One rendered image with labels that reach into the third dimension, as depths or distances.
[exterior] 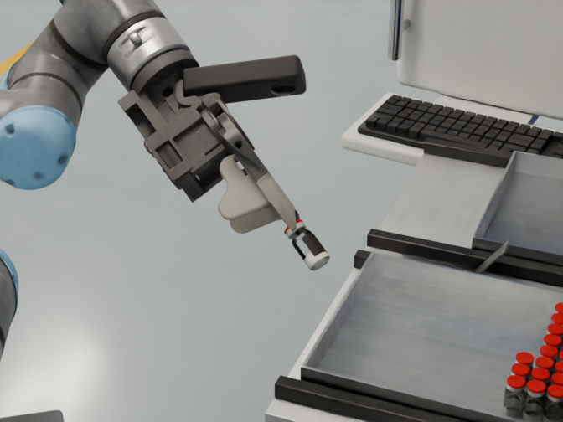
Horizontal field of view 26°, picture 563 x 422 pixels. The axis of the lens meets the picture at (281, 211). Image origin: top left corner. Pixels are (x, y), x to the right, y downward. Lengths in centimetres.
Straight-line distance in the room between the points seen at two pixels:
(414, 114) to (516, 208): 42
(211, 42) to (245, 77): 333
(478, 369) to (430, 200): 39
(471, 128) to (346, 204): 141
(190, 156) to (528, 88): 115
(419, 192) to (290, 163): 189
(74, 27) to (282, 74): 22
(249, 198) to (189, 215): 231
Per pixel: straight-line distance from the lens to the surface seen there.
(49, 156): 113
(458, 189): 182
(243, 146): 111
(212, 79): 117
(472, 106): 225
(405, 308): 155
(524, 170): 187
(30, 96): 117
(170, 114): 118
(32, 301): 313
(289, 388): 139
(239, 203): 112
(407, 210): 176
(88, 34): 123
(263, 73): 117
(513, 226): 174
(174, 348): 293
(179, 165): 114
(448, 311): 155
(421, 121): 212
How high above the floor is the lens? 179
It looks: 31 degrees down
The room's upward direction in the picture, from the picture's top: straight up
